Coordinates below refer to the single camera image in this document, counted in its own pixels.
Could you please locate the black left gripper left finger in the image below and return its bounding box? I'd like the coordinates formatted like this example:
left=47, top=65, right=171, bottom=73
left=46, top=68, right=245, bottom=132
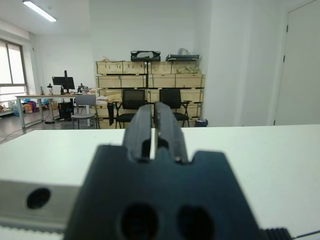
left=63, top=104, right=161, bottom=240

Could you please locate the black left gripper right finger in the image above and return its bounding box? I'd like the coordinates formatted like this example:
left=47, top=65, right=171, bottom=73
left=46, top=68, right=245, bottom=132
left=154, top=101, right=266, bottom=240

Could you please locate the black mesh office chair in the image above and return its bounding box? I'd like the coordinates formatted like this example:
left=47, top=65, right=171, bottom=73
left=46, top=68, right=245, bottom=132
left=159, top=88, right=192, bottom=128
left=114, top=88, right=150, bottom=130

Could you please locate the black hanging garment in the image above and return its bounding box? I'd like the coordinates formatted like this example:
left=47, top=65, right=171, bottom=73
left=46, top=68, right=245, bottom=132
left=107, top=101, right=116, bottom=127

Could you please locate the grey plastic chair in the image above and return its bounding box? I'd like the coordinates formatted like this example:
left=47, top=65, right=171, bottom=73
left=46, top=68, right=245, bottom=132
left=70, top=94, right=101, bottom=130

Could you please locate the flat black tray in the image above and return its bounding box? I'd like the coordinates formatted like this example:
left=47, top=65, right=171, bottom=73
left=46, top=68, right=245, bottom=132
left=165, top=53, right=201, bottom=62

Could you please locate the black case with white window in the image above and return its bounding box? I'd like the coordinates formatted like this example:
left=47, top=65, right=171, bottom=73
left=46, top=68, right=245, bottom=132
left=130, top=50, right=162, bottom=62

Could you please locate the black computer tower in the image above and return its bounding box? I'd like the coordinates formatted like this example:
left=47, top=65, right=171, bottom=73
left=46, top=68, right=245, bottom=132
left=57, top=101, right=75, bottom=121

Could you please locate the black computer monitor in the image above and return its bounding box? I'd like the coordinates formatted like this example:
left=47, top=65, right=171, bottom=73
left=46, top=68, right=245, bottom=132
left=51, top=70, right=76, bottom=95

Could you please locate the desk with white legs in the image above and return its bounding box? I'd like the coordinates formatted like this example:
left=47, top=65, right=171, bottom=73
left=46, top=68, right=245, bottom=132
left=14, top=93, right=76, bottom=129

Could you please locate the colourful bag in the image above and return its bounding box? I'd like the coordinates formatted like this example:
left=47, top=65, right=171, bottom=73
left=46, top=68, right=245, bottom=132
left=23, top=100, right=39, bottom=114

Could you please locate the blue water jug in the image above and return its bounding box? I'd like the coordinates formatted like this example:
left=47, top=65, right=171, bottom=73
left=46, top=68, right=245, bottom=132
left=12, top=101, right=22, bottom=117

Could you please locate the white door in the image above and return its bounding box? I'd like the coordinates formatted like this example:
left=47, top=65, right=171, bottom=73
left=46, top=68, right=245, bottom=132
left=273, top=0, right=320, bottom=127

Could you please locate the long ceiling light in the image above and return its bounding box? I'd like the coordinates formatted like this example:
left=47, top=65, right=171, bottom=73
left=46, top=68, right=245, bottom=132
left=22, top=0, right=57, bottom=23

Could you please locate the window with dark frame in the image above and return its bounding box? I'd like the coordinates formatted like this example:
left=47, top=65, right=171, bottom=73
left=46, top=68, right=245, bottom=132
left=0, top=38, right=29, bottom=102

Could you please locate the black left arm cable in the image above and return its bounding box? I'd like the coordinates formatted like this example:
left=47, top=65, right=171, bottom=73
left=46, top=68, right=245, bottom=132
left=292, top=230, right=320, bottom=239

